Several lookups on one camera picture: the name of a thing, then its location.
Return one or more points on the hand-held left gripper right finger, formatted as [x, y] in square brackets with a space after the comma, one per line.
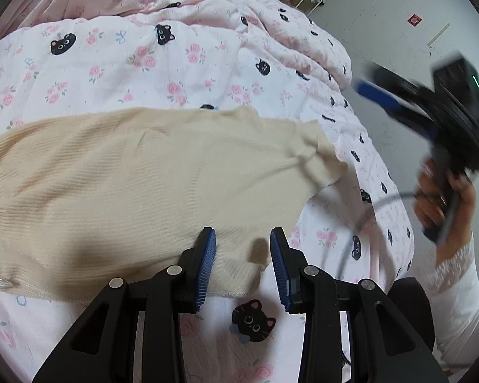
[281, 271]

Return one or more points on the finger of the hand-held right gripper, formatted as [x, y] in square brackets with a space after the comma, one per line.
[377, 93]

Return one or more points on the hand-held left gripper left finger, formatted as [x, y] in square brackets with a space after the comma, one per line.
[205, 271]

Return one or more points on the beige ribbed knit top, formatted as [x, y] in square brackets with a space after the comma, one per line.
[123, 175]

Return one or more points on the person's right hand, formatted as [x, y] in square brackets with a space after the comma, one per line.
[465, 207]

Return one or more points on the pale tape strip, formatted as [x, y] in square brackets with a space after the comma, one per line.
[439, 34]

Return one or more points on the person's dark clothed leg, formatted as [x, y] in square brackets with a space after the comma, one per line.
[407, 303]

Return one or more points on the pink cat-print duvet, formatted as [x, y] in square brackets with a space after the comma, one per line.
[123, 60]

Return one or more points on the red wall sticker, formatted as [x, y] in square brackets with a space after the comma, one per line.
[414, 20]

